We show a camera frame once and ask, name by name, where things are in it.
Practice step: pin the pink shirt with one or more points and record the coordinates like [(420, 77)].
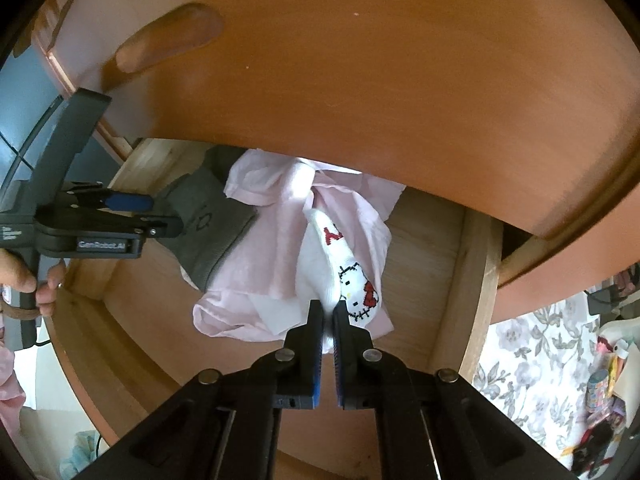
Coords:
[(260, 260)]

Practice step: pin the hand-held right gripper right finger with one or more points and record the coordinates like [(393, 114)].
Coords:
[(339, 375)]

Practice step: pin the grey sock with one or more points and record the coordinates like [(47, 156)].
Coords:
[(210, 240)]

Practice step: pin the white cartoon cat sock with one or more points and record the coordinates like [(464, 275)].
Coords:
[(345, 280)]

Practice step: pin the wooden nightstand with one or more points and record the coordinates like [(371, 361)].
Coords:
[(575, 280)]

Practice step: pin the person's left hand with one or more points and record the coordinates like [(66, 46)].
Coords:
[(20, 272)]

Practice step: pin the dark refrigerator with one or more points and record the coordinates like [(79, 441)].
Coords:
[(20, 125)]

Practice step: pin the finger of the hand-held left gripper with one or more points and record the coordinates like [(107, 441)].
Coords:
[(160, 227), (130, 203)]

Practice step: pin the floral blanket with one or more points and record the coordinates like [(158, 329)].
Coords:
[(525, 360)]

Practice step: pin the person's pink clothing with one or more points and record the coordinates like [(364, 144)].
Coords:
[(9, 375)]

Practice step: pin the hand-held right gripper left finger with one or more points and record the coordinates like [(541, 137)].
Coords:
[(316, 380)]

